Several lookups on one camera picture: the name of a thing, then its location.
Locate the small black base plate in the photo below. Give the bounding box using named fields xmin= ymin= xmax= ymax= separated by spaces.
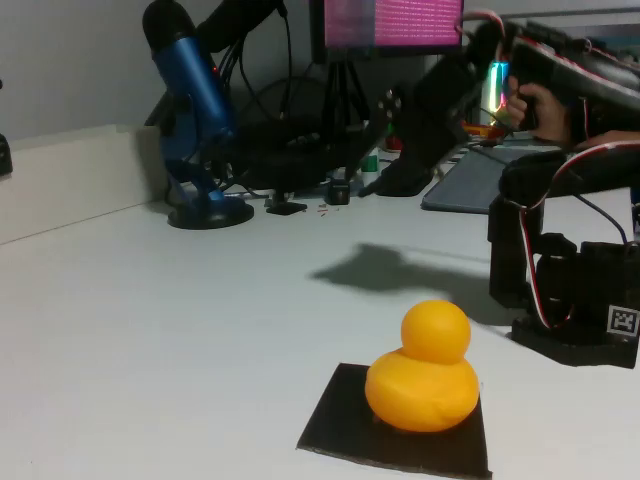
xmin=264 ymin=192 xmax=309 ymax=216

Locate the small black cube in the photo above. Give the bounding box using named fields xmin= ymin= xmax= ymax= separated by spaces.
xmin=324 ymin=178 xmax=351 ymax=205

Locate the grey flat tablet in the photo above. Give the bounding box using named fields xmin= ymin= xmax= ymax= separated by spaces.
xmin=421 ymin=147 xmax=506 ymax=215

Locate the white low ledge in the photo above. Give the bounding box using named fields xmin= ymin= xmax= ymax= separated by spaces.
xmin=0 ymin=123 xmax=169 ymax=246

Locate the black audio device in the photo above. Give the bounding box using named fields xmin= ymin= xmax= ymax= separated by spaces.
xmin=234 ymin=119 xmax=361 ymax=191

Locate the computer monitor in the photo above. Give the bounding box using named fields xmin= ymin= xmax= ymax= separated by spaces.
xmin=309 ymin=0 xmax=465 ymax=64

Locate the person's right forearm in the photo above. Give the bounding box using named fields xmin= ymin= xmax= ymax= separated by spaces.
xmin=572 ymin=129 xmax=640 ymax=151

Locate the black hanging cable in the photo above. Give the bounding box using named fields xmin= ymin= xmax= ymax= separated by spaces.
xmin=277 ymin=0 xmax=296 ymax=121

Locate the black cable bundle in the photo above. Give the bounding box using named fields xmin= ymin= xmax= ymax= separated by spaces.
xmin=217 ymin=39 xmax=251 ymax=101

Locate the blue desktop microphone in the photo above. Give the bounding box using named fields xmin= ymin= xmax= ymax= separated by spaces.
xmin=142 ymin=0 xmax=255 ymax=231

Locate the black cardboard square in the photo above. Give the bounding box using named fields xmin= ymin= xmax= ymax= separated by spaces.
xmin=296 ymin=362 xmax=494 ymax=479

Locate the black leader robot arm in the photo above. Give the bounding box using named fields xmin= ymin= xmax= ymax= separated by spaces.
xmin=519 ymin=92 xmax=601 ymax=146

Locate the black white fiducial tag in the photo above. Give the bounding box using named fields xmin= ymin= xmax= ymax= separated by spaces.
xmin=607 ymin=304 xmax=640 ymax=337

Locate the person's right hand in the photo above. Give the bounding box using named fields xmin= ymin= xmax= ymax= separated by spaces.
xmin=507 ymin=82 xmax=571 ymax=142

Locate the black tripod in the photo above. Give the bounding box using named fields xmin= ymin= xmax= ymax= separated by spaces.
xmin=319 ymin=59 xmax=374 ymax=151

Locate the yellow rubber duck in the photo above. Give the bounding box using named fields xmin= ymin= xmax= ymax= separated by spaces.
xmin=364 ymin=299 xmax=481 ymax=434

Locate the yellow hand tool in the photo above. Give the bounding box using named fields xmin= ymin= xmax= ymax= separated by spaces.
xmin=462 ymin=122 xmax=504 ymax=139

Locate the red white servo cable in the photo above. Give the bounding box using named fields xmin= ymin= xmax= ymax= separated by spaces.
xmin=543 ymin=142 xmax=640 ymax=204
xmin=517 ymin=207 xmax=576 ymax=331
xmin=457 ymin=9 xmax=519 ymax=44

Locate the dark cable on table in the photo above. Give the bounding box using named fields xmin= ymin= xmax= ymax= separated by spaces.
xmin=572 ymin=192 xmax=629 ymax=244

